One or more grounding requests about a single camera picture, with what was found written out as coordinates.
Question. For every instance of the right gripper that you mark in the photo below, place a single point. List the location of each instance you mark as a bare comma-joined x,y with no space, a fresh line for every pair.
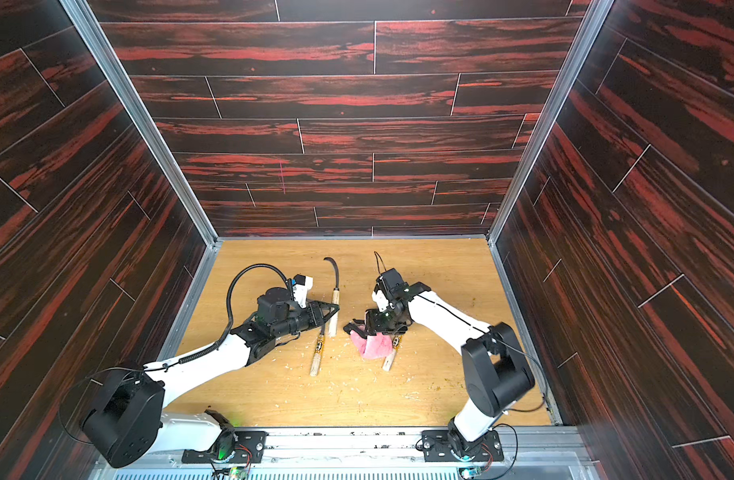
373,322

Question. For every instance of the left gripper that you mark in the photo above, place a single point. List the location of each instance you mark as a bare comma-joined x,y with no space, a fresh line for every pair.
314,314

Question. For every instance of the small sickle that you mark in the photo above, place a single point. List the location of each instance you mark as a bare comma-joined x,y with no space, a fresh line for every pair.
318,353
332,323
390,358

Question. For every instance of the pink rag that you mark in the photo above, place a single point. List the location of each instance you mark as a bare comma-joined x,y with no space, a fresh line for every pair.
372,346

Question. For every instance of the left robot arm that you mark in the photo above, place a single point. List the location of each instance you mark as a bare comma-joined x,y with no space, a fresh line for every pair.
126,419

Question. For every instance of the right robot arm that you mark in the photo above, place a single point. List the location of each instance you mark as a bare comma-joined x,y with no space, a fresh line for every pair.
496,371

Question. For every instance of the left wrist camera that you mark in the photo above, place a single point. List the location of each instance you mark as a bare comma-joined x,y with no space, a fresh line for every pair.
301,285

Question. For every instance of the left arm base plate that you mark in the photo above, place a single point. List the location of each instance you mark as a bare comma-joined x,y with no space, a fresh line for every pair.
236,447

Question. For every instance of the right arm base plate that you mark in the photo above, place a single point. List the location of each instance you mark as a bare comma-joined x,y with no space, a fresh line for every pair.
443,445

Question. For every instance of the aluminium front rail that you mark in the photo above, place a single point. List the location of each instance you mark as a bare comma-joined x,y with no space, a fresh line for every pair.
523,452

